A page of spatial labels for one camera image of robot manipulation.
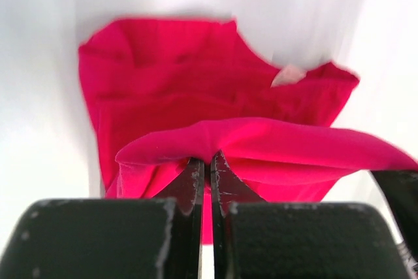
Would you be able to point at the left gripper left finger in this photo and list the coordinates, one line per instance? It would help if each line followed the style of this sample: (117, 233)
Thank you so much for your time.
(112, 238)

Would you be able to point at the magenta t shirt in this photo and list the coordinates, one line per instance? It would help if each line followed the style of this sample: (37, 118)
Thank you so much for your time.
(159, 92)

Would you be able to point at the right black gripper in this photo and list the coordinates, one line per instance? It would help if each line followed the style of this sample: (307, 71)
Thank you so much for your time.
(400, 191)

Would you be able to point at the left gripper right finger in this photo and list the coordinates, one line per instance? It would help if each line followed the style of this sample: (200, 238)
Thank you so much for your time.
(257, 239)

